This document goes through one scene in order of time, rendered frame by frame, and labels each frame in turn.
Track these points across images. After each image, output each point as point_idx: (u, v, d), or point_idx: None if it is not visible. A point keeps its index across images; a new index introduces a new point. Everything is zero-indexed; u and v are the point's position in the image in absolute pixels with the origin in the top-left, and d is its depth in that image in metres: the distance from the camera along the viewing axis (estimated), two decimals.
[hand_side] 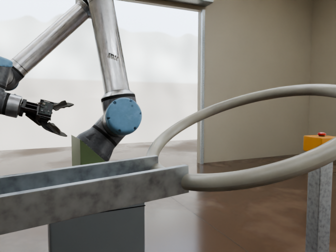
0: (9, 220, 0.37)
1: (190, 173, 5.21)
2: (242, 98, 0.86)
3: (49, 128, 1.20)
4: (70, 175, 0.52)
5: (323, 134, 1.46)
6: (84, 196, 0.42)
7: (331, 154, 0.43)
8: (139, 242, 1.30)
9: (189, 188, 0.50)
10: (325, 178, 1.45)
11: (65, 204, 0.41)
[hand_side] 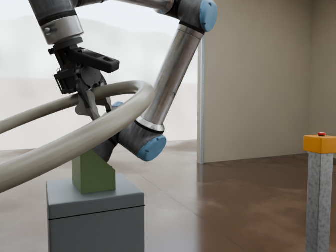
0: None
1: (190, 173, 5.21)
2: (73, 97, 0.73)
3: None
4: None
5: (323, 134, 1.46)
6: None
7: (7, 175, 0.31)
8: (139, 242, 1.30)
9: None
10: (325, 178, 1.45)
11: None
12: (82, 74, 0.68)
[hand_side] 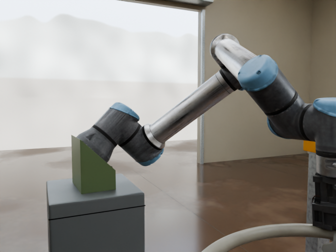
0: None
1: (190, 173, 5.21)
2: (321, 229, 0.66)
3: None
4: None
5: None
6: None
7: None
8: (139, 242, 1.30)
9: None
10: None
11: None
12: None
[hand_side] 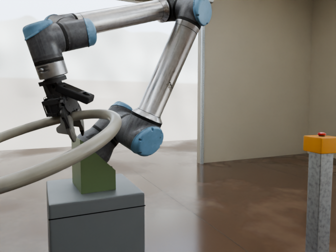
0: None
1: (190, 173, 5.21)
2: (54, 118, 0.95)
3: None
4: None
5: (323, 134, 1.46)
6: None
7: (40, 172, 0.54)
8: (139, 242, 1.30)
9: None
10: (325, 178, 1.45)
11: None
12: (65, 103, 0.91)
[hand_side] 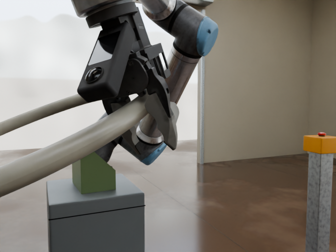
0: None
1: (190, 173, 5.21)
2: (76, 97, 0.72)
3: (166, 99, 0.41)
4: None
5: (323, 134, 1.46)
6: None
7: (6, 179, 0.29)
8: (139, 242, 1.30)
9: None
10: (325, 178, 1.45)
11: None
12: None
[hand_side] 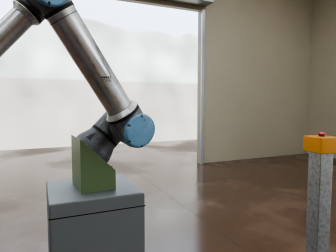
0: None
1: (190, 173, 5.21)
2: None
3: None
4: None
5: (323, 134, 1.46)
6: None
7: None
8: (139, 242, 1.30)
9: None
10: (325, 178, 1.45)
11: None
12: None
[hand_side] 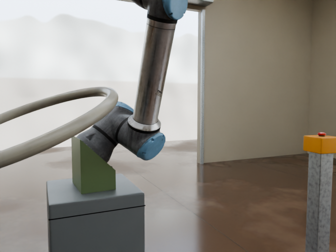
0: None
1: (190, 173, 5.21)
2: (51, 98, 0.94)
3: None
4: None
5: (323, 134, 1.46)
6: None
7: (36, 145, 0.53)
8: (139, 242, 1.30)
9: None
10: (325, 178, 1.45)
11: None
12: None
